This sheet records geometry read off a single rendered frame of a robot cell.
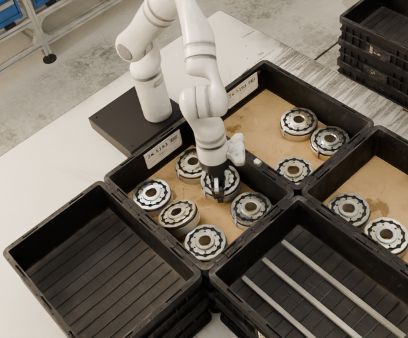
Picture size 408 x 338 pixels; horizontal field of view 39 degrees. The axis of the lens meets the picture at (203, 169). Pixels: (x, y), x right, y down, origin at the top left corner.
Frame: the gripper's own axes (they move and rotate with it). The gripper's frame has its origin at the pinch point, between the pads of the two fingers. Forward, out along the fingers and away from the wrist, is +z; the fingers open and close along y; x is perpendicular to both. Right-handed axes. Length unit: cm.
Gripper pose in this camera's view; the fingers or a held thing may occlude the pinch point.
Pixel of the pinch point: (220, 190)
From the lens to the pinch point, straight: 148.8
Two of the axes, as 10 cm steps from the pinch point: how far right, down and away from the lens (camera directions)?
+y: -0.2, 7.7, -6.4
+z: 1.4, 6.4, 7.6
